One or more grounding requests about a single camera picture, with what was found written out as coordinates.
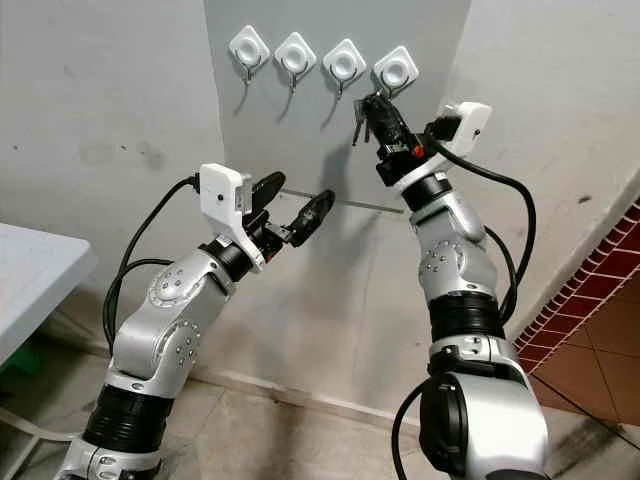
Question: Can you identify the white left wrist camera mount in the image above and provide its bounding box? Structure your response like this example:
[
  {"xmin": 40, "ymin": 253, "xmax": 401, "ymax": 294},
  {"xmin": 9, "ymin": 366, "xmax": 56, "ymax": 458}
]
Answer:
[{"xmin": 198, "ymin": 162, "xmax": 266, "ymax": 269}]

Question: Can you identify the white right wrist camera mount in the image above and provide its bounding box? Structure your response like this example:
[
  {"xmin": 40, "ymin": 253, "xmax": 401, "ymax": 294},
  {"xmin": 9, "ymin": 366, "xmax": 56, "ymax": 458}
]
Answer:
[{"xmin": 395, "ymin": 102, "xmax": 494, "ymax": 196}]

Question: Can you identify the white square wall hook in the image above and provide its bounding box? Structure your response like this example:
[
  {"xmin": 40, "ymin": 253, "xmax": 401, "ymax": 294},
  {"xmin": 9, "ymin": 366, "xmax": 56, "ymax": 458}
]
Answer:
[
  {"xmin": 373, "ymin": 46, "xmax": 420, "ymax": 96},
  {"xmin": 227, "ymin": 25, "xmax": 271, "ymax": 86},
  {"xmin": 274, "ymin": 31, "xmax": 318, "ymax": 93},
  {"xmin": 322, "ymin": 38, "xmax": 368, "ymax": 99}
]

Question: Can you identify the white plastic square table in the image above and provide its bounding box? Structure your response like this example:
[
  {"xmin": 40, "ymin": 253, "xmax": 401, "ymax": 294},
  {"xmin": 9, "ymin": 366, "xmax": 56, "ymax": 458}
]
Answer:
[{"xmin": 0, "ymin": 224, "xmax": 98, "ymax": 471}]

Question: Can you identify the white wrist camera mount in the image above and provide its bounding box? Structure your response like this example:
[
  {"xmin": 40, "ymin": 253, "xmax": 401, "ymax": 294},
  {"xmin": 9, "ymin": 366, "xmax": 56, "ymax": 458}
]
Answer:
[
  {"xmin": 198, "ymin": 162, "xmax": 266, "ymax": 269},
  {"xmin": 395, "ymin": 102, "xmax": 494, "ymax": 196}
]

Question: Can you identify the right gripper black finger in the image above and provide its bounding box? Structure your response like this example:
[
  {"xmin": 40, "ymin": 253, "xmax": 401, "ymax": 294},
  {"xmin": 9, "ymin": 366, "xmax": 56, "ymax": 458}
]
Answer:
[
  {"xmin": 375, "ymin": 93, "xmax": 414, "ymax": 143},
  {"xmin": 363, "ymin": 94, "xmax": 399, "ymax": 149}
]

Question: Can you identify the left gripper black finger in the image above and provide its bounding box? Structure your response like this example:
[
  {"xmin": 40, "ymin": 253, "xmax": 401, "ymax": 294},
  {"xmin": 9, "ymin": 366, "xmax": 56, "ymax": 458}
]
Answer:
[
  {"xmin": 290, "ymin": 189, "xmax": 336, "ymax": 247},
  {"xmin": 250, "ymin": 172, "xmax": 287, "ymax": 213}
]

